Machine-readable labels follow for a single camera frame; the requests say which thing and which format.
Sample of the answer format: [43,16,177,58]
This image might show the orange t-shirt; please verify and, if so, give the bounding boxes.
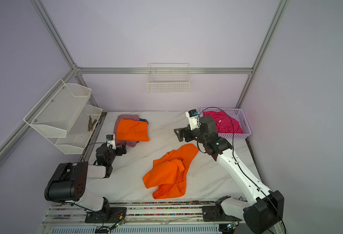
[143,144,199,200]
[116,119,150,142]

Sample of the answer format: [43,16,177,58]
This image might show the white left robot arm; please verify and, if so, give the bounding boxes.
[44,143,127,223]

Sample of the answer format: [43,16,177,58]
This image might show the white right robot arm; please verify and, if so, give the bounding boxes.
[174,116,284,234]

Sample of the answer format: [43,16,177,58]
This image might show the folded mauve t-shirt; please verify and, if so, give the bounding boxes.
[114,115,139,148]

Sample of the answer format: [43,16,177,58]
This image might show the folded orange t-shirt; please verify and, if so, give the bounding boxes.
[116,119,150,142]

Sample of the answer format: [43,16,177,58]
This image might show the wooden clothespins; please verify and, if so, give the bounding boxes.
[87,116,97,132]

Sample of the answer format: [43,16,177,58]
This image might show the pink t-shirt in basket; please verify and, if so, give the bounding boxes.
[203,111,243,134]

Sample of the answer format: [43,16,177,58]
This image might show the white mesh lower shelf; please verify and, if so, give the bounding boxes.
[49,105,102,155]

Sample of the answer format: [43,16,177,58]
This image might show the white mesh shelf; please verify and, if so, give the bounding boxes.
[23,80,92,138]
[49,105,102,155]

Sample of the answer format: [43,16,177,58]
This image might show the lilac perforated plastic basket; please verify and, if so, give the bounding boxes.
[200,107,251,139]

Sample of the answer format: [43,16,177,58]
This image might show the white mesh upper shelf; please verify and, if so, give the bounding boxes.
[23,80,92,138]

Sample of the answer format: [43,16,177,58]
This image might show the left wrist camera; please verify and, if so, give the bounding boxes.
[106,134,116,150]

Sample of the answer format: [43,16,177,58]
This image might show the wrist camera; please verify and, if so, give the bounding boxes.
[186,109,199,131]
[106,134,116,150]

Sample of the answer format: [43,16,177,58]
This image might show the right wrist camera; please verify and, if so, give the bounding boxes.
[186,109,199,131]

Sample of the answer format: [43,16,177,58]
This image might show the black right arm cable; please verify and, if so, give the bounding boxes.
[196,106,286,234]

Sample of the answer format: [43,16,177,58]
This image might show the white wire wall basket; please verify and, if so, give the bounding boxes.
[147,63,191,94]

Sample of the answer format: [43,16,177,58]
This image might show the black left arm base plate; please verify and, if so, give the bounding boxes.
[85,207,127,224]

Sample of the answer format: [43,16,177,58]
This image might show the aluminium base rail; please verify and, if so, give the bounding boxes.
[38,200,251,234]

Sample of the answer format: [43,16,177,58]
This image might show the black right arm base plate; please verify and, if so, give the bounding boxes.
[202,206,241,222]

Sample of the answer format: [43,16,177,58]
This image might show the aluminium frame profile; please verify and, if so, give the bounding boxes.
[0,1,289,167]

